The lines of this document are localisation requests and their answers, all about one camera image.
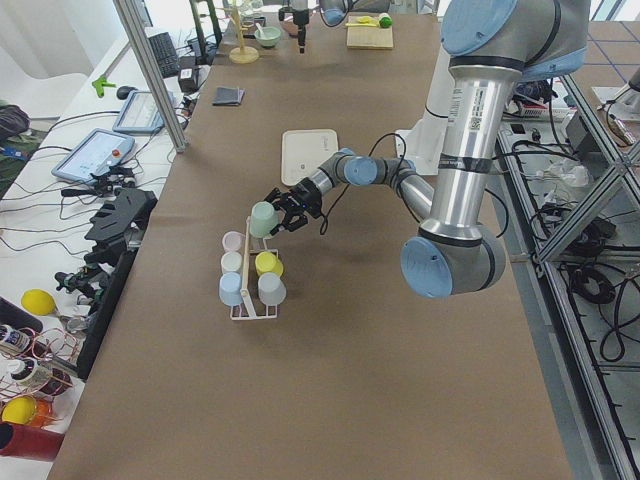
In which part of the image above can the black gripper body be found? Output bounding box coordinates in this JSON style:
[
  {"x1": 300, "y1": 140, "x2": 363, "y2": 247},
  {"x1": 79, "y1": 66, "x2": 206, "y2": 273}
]
[
  {"x1": 274, "y1": 178, "x2": 322, "y2": 219},
  {"x1": 278, "y1": 0, "x2": 310, "y2": 30}
]

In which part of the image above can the sage green cup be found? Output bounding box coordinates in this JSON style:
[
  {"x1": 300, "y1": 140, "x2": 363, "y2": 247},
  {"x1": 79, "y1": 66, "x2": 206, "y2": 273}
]
[{"x1": 250, "y1": 201, "x2": 278, "y2": 238}]

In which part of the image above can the cream rabbit tray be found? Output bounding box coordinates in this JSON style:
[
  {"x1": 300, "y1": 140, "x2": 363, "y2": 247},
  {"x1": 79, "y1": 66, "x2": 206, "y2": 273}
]
[{"x1": 281, "y1": 129, "x2": 339, "y2": 186}]

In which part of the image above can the yellow-green cup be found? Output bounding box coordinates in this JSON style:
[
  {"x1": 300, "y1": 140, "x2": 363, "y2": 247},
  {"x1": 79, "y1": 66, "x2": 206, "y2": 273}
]
[{"x1": 255, "y1": 251, "x2": 284, "y2": 277}]

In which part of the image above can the pink cup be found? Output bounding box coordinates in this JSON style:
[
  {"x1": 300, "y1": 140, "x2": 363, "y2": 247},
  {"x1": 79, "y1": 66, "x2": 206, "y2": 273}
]
[{"x1": 221, "y1": 231, "x2": 245, "y2": 252}]

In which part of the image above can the pale grey-blue cup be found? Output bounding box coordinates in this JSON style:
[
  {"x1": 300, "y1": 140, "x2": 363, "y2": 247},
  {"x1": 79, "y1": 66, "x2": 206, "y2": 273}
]
[{"x1": 258, "y1": 272, "x2": 287, "y2": 306}]

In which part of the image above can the white cream cup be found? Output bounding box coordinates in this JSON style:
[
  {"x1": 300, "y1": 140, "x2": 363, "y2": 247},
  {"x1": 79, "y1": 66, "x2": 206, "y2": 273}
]
[{"x1": 220, "y1": 251, "x2": 243, "y2": 274}]

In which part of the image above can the light blue cup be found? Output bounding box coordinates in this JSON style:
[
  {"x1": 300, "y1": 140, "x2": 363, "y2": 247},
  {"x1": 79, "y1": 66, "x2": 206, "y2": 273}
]
[{"x1": 218, "y1": 272, "x2": 243, "y2": 307}]

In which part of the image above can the pink bowl with ice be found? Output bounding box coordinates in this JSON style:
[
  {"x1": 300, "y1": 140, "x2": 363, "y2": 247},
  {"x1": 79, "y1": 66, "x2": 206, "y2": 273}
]
[{"x1": 280, "y1": 16, "x2": 298, "y2": 38}]

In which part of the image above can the green bowl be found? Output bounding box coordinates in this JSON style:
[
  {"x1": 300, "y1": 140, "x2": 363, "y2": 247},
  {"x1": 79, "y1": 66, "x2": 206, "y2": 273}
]
[{"x1": 254, "y1": 26, "x2": 282, "y2": 49}]

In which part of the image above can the bamboo cutting board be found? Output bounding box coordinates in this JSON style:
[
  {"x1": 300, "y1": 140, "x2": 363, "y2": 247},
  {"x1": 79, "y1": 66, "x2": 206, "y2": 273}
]
[{"x1": 345, "y1": 24, "x2": 394, "y2": 50}]

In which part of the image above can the yellow plastic knife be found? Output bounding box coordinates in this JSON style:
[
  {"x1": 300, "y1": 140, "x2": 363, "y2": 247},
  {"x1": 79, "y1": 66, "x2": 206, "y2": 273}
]
[{"x1": 346, "y1": 16, "x2": 379, "y2": 27}]

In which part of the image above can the wooden mug tree stand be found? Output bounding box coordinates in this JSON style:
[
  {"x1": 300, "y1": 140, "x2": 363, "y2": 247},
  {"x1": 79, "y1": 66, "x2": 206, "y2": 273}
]
[{"x1": 226, "y1": 1, "x2": 259, "y2": 65}]

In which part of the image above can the green lime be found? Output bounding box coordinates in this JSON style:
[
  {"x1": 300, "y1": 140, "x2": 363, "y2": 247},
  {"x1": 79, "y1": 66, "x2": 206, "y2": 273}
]
[{"x1": 378, "y1": 15, "x2": 393, "y2": 29}]

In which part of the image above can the folded grey cloth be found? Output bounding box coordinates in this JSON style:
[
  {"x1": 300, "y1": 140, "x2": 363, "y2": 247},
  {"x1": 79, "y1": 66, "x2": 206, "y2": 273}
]
[{"x1": 212, "y1": 87, "x2": 245, "y2": 106}]

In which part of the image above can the black power adapter box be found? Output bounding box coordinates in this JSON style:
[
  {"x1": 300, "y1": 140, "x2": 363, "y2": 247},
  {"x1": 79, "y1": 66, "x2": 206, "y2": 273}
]
[{"x1": 178, "y1": 55, "x2": 210, "y2": 94}]

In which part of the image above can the black keyboard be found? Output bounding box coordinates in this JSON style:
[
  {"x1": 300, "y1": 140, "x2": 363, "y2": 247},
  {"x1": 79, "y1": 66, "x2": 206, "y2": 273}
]
[{"x1": 148, "y1": 32, "x2": 180, "y2": 78}]

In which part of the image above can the far teach pendant tablet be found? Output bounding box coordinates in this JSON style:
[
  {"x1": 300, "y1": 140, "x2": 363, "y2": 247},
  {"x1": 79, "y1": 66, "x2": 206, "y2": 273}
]
[{"x1": 112, "y1": 90, "x2": 164, "y2": 135}]

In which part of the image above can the teach pendant tablet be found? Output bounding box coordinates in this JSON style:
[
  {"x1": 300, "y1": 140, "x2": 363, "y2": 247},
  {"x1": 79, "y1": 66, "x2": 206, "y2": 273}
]
[
  {"x1": 51, "y1": 129, "x2": 135, "y2": 184},
  {"x1": 112, "y1": 90, "x2": 164, "y2": 135}
]

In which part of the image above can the black tool holder rack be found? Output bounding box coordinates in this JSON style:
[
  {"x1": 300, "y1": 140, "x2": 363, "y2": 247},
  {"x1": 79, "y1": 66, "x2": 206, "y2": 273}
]
[{"x1": 55, "y1": 188, "x2": 158, "y2": 381}]

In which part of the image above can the near teach pendant tablet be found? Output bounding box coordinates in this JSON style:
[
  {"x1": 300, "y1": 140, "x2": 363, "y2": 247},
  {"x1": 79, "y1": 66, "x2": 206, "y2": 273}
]
[{"x1": 51, "y1": 129, "x2": 135, "y2": 184}]

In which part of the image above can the black computer mouse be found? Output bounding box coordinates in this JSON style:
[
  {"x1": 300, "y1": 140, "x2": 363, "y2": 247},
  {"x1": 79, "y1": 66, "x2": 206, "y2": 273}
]
[{"x1": 116, "y1": 86, "x2": 137, "y2": 101}]

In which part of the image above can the green clamp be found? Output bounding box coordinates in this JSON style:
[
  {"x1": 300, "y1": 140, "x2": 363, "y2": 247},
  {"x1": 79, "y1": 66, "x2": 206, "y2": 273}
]
[{"x1": 91, "y1": 75, "x2": 116, "y2": 98}]

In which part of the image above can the yellow lemon upper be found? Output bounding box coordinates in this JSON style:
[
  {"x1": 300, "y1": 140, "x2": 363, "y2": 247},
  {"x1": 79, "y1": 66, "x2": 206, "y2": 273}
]
[{"x1": 21, "y1": 289, "x2": 57, "y2": 316}]

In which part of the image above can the yellow lemon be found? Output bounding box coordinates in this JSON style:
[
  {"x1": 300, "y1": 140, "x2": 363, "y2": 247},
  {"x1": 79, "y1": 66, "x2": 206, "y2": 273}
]
[
  {"x1": 21, "y1": 289, "x2": 57, "y2": 316},
  {"x1": 1, "y1": 396, "x2": 37, "y2": 425}
]

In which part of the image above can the yellow lemon lower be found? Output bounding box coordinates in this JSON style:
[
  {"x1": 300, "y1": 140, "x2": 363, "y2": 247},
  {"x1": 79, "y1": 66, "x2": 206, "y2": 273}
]
[{"x1": 1, "y1": 396, "x2": 37, "y2": 425}]

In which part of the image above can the red cylinder can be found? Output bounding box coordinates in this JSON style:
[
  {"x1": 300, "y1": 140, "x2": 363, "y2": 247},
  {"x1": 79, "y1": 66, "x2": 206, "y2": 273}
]
[{"x1": 1, "y1": 422, "x2": 65, "y2": 461}]

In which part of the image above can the wooden rack handle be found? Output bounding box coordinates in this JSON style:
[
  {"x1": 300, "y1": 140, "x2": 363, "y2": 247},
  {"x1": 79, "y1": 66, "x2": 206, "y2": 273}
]
[{"x1": 241, "y1": 216, "x2": 251, "y2": 299}]

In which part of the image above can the white wire cup rack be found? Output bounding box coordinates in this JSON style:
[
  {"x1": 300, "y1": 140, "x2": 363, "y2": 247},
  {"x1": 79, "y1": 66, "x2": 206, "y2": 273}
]
[{"x1": 230, "y1": 236, "x2": 280, "y2": 321}]

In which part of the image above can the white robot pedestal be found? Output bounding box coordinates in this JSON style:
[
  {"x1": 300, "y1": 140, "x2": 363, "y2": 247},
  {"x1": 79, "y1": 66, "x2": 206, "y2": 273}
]
[{"x1": 395, "y1": 46, "x2": 454, "y2": 176}]

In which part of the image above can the aluminium frame post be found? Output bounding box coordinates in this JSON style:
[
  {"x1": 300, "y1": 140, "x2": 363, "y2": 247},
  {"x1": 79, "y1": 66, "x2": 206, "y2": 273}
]
[{"x1": 113, "y1": 0, "x2": 187, "y2": 154}]

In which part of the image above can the copper wire bottle rack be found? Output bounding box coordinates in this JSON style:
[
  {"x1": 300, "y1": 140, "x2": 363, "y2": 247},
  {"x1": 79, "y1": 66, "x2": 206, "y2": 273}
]
[{"x1": 1, "y1": 324, "x2": 80, "y2": 400}]

